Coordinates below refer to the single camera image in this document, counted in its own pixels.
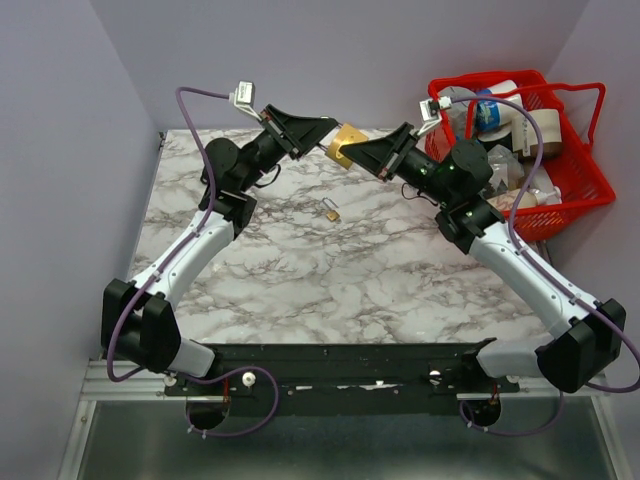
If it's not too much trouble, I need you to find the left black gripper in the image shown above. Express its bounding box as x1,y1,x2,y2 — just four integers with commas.
237,105,338,194

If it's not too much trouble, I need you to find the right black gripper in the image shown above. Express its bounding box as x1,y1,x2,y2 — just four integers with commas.
339,122,455,208

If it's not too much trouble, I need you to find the large brass padlock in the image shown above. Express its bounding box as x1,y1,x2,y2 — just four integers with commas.
325,123,369,170

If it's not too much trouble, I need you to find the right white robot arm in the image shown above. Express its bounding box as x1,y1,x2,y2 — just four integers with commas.
329,123,626,393

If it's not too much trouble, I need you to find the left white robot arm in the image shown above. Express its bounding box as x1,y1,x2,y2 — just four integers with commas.
101,105,338,395

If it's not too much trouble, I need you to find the small brass padlock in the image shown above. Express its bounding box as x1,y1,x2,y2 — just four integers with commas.
321,197,341,222

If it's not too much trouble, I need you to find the grey crumpled bag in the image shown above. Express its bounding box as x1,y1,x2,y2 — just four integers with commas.
438,86,475,140

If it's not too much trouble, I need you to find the clear plastic bag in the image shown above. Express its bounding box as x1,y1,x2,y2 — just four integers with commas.
487,145,524,198

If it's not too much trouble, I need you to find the white blue paper cup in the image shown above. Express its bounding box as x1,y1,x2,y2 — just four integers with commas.
475,79,519,133

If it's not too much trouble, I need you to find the beige lotion pump bottle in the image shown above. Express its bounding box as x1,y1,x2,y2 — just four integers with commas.
488,186,562,212

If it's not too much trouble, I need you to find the beige tape roll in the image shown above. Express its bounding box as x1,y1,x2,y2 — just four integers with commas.
511,109,564,161

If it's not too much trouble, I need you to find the red plastic basket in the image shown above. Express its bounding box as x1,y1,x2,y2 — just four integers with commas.
427,70,616,242

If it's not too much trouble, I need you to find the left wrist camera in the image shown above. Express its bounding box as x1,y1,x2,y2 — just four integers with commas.
229,80,262,122

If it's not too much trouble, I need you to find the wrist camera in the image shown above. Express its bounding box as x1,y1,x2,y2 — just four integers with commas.
229,80,262,122
415,96,452,138

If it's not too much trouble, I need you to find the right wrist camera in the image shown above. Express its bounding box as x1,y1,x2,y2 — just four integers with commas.
415,96,452,138

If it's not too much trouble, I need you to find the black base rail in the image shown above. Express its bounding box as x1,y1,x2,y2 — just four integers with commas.
165,342,519,417

